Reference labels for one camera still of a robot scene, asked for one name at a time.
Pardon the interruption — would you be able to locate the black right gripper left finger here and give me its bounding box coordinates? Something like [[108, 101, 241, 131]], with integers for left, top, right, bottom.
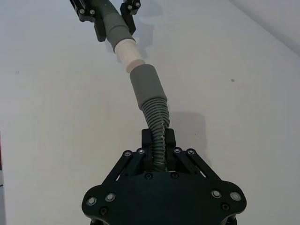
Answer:
[[103, 128, 155, 186]]

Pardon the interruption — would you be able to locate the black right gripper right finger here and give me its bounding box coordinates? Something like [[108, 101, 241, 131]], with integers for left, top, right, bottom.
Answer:
[[164, 128, 224, 183]]

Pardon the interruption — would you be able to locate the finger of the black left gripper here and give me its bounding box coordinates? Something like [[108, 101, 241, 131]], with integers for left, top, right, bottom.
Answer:
[[120, 0, 142, 36], [69, 0, 108, 43]]

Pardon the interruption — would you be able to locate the white plastic tube connector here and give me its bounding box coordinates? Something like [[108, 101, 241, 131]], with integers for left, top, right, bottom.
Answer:
[[113, 38, 145, 75]]

